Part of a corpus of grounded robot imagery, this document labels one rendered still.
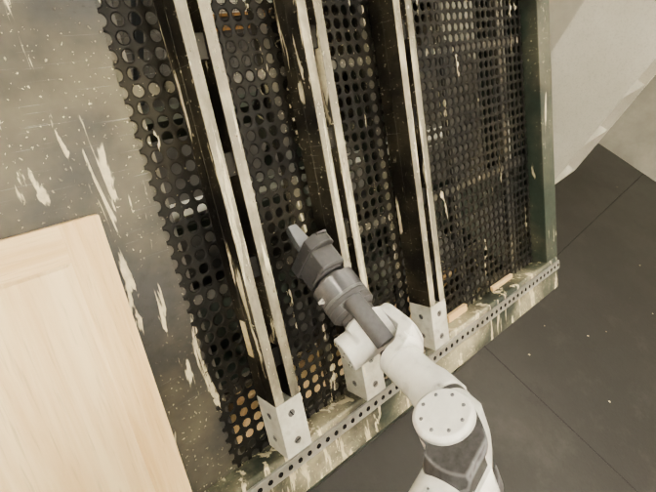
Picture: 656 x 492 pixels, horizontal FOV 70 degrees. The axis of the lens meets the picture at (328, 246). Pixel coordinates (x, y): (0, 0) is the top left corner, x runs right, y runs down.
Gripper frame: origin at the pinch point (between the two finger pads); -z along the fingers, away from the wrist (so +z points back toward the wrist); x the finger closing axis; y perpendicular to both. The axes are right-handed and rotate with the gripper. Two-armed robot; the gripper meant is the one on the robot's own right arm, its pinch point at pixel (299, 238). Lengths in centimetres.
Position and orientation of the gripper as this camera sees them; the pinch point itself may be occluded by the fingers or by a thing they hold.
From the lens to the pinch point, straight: 90.4
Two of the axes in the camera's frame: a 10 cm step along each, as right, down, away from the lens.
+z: 5.8, 7.4, -3.4
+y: -7.5, 3.2, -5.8
